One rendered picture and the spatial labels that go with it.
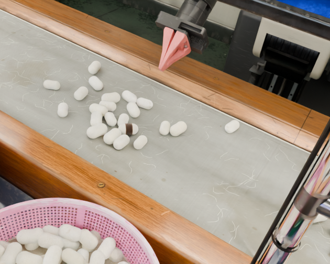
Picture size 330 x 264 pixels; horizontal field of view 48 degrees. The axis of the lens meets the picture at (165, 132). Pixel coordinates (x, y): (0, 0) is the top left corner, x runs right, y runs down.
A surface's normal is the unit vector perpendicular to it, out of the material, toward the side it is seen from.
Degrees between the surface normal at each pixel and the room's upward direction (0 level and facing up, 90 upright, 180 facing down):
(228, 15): 88
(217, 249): 0
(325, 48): 98
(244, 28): 90
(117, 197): 0
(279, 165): 0
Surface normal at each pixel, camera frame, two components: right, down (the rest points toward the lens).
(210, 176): 0.15, -0.76
